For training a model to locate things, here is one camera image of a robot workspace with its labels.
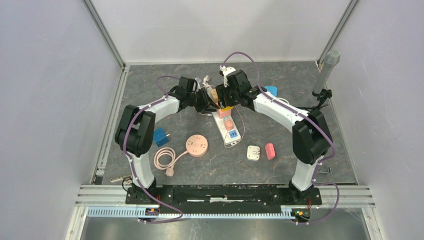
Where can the white power strip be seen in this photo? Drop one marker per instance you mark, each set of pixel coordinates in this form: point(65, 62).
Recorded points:
point(230, 138)

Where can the yellow cube adapter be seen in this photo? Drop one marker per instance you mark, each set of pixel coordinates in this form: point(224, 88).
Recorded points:
point(227, 108)

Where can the beige cube adapter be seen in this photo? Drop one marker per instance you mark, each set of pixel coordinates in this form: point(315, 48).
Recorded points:
point(214, 96)

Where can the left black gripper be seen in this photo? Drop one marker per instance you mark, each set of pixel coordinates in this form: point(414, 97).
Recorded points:
point(207, 106)

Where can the light blue square plug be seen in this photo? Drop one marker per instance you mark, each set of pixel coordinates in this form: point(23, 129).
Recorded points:
point(273, 90)

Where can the pink round socket base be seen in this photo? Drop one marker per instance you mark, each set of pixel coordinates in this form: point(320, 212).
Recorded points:
point(196, 145)

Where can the white usb charger plug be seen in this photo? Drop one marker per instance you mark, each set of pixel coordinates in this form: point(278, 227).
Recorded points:
point(253, 153)

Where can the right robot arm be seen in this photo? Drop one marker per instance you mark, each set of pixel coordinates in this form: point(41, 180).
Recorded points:
point(311, 138)

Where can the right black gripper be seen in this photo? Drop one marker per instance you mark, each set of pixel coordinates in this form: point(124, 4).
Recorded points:
point(222, 92)

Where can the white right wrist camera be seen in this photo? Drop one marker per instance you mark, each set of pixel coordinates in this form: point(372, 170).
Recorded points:
point(226, 71)

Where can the pink plug adapter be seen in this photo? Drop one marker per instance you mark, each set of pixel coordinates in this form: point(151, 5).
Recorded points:
point(270, 151)

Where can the pink cube adapter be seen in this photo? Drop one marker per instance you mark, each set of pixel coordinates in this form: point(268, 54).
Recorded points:
point(223, 113)

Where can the blue cube socket adapter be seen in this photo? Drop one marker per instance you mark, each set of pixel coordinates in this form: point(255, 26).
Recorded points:
point(160, 137)

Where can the light blue cable duct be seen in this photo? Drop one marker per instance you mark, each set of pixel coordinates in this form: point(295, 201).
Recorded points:
point(145, 213)

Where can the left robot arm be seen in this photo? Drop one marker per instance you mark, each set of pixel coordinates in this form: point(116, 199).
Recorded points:
point(135, 131)

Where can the small salmon charger plug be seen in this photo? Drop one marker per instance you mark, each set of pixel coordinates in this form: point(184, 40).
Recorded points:
point(228, 123)

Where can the grey microphone on stand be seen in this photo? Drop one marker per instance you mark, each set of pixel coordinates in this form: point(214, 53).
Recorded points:
point(331, 59)

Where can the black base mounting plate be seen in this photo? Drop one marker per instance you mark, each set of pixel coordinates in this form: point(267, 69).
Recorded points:
point(223, 199)

